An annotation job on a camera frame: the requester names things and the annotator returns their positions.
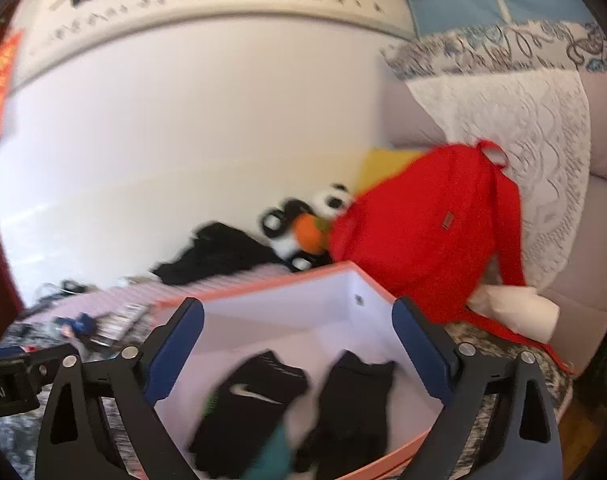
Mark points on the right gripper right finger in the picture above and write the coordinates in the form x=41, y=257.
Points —
x=521, y=440

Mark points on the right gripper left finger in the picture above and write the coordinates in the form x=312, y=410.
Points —
x=75, y=441

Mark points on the small blue toy figure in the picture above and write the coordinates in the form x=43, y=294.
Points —
x=82, y=328

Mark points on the black Nike sock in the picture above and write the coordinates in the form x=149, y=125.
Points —
x=243, y=413

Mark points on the red backpack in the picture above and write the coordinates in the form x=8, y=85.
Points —
x=430, y=232

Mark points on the black clothing pile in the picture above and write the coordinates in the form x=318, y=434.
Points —
x=216, y=249

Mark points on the pink storage box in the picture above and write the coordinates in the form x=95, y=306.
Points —
x=307, y=319

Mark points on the panda plush toy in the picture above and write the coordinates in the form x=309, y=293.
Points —
x=298, y=231

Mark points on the yellow pillow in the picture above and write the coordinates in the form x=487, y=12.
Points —
x=381, y=164

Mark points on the white lace sofa cover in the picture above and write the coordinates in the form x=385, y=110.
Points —
x=518, y=85

